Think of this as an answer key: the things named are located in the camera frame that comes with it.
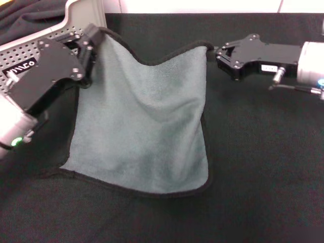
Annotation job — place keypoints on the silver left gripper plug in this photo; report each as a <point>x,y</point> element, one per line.
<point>11,81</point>

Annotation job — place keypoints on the black cloth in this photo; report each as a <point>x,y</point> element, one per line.
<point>30,17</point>

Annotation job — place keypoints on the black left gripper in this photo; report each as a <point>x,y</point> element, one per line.
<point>45,73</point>

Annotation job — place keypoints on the black tablecloth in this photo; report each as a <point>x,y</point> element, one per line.
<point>253,164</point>

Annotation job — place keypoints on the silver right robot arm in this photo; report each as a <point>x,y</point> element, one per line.
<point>311,63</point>

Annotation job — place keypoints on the grey towel with black edge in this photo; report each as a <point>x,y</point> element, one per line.
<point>141,121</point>

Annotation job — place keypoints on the grey perforated storage box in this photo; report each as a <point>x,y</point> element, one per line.
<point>83,15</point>

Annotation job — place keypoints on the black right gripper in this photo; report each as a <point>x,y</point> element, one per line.
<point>265,57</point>

